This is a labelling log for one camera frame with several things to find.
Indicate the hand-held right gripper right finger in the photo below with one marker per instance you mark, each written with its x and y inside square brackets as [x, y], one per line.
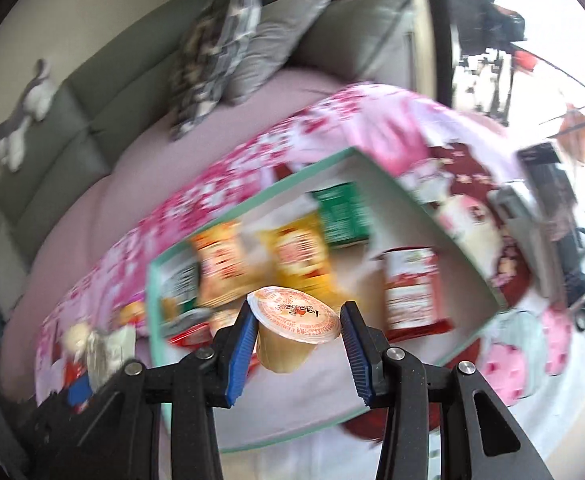
[355, 355]

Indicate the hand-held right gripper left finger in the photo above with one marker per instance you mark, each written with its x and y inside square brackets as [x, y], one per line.
[240, 355]

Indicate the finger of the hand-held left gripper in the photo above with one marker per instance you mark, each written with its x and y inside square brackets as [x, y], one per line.
[78, 390]

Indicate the yellow jelly cup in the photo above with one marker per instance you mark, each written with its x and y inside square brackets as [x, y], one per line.
[292, 320]

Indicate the red and white snack packet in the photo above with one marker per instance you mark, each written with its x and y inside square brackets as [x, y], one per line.
[412, 290]

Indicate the green-rimmed white box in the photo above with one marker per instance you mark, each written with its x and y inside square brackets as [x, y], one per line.
[352, 265]

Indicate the green and white snack packet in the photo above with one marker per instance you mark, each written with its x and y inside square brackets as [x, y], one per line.
[180, 285]

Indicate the clear orange-yellow snack bag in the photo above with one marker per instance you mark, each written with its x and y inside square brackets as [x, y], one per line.
[222, 260]

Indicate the yellow packet with red label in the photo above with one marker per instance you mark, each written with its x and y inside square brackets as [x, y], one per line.
[292, 252]

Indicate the shiny red round wrapper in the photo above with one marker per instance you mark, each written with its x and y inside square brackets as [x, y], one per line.
[72, 370]

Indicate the pale green snack packet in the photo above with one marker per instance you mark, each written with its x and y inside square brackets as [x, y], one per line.
[110, 355]

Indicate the dark green snack packet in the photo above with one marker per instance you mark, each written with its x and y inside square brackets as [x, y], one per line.
[345, 215]

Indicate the white pillow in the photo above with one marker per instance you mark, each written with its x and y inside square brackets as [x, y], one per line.
[7, 265]

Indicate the pink bed sheet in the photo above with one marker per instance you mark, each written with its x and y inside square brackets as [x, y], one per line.
[147, 160]

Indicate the pink cartoon printed blanket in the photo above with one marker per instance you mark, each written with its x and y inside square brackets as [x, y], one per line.
[372, 120]

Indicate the grey-green padded headboard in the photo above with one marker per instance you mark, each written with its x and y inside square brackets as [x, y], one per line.
[97, 110]

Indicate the grey and white plush toy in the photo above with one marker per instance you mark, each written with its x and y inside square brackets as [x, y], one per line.
[27, 110]

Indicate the dark patterned pillow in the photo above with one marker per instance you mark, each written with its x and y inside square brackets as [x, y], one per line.
[212, 55]

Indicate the orange cloth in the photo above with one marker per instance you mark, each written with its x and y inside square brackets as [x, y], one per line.
[577, 132]

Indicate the plain grey pillow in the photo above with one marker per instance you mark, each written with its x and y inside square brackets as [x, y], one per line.
[277, 35]

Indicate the black rack outside window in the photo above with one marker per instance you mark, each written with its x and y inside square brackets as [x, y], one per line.
[487, 15]

